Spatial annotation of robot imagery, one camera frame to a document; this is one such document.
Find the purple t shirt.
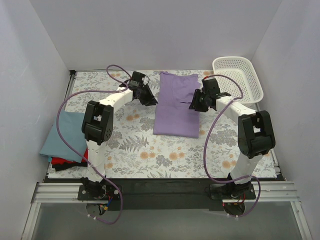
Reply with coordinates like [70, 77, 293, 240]
[153, 71, 201, 139]

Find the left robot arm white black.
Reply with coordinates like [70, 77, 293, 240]
[81, 71, 158, 200]

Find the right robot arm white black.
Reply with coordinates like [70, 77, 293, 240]
[189, 74, 276, 199]

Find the white plastic perforated basket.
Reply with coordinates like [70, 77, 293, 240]
[212, 56, 264, 104]

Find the floral patterned table mat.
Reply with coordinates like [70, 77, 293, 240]
[47, 69, 278, 179]

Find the folded teal t shirt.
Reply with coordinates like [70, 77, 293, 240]
[39, 110, 87, 158]

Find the folded black t shirt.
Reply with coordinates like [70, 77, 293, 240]
[51, 160, 88, 172]

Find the folded red t shirt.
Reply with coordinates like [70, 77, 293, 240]
[51, 148, 88, 166]

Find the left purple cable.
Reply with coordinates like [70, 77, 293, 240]
[56, 64, 141, 225]

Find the purple cable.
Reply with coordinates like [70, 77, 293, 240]
[202, 74, 263, 219]
[56, 64, 141, 225]

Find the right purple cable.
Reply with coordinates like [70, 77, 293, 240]
[202, 74, 263, 219]

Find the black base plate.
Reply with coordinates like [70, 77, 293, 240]
[77, 178, 257, 211]

